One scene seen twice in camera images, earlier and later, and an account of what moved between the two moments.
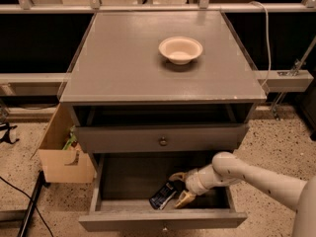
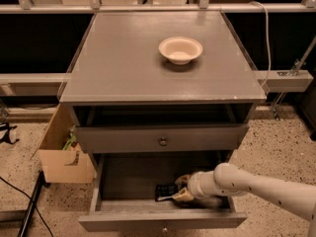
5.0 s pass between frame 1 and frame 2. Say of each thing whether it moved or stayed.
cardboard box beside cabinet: stayed
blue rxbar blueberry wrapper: moved
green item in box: stayed
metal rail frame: stayed
